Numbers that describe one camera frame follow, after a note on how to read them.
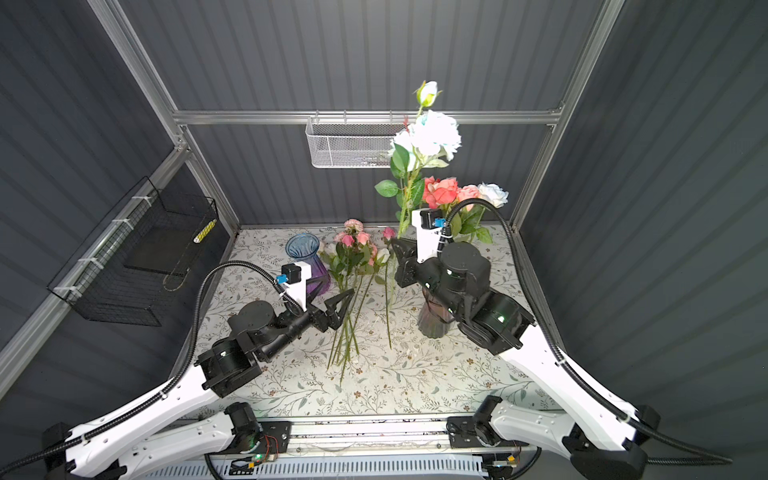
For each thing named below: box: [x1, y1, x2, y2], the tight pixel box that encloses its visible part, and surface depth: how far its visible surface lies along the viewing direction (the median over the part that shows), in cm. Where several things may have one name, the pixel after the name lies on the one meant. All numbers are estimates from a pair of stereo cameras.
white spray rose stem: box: [375, 80, 462, 239], surface depth 43 cm
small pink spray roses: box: [320, 218, 378, 384], surface depth 105 cm
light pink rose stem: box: [457, 184, 480, 212], surface depth 68 cm
